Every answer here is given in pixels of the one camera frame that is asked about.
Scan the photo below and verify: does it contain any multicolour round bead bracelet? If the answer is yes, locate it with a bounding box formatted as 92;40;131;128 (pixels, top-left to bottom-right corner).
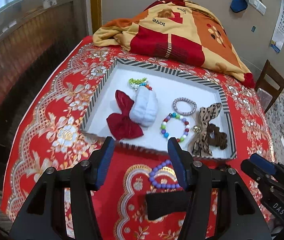
159;112;190;143

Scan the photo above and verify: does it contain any silver woven bangle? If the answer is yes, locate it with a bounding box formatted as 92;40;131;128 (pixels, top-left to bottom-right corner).
172;97;197;116

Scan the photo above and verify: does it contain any white fluffy scrunchie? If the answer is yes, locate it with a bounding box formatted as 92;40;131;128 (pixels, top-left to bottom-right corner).
129;86;158;127

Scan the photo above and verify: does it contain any green pastel flower bracelet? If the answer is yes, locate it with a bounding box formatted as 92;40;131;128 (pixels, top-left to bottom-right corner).
128;77;153;91

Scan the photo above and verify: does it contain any leopard print hair bow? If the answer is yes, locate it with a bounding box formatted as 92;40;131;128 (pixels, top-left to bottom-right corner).
188;103;222;157

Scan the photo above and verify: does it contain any dark brown scrunchie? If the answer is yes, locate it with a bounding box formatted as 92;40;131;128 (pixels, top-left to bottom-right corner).
207;124;227;150

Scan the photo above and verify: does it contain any red velvet bow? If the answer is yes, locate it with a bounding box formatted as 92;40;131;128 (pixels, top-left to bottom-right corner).
106;90;144;140

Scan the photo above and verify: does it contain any red floral tablecloth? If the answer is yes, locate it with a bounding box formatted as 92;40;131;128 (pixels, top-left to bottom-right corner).
1;37;275;239

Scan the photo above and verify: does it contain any striped white tray box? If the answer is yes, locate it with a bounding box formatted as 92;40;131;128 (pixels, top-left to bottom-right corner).
80;59;237;160

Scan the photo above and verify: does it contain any wooden chair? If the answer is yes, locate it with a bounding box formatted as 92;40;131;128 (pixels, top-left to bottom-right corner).
255;60;284;113

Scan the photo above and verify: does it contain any red yellow orange blanket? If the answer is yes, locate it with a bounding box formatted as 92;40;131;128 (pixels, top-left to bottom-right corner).
93;0;255;88

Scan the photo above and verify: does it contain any purple bead bracelet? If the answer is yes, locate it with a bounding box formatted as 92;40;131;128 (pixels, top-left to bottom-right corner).
148;159;183;190

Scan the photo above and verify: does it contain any white wall switch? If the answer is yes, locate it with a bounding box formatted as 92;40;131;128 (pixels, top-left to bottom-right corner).
249;0;267;15

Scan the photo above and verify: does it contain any wall calendar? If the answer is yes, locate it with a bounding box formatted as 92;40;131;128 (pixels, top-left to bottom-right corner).
270;0;284;53

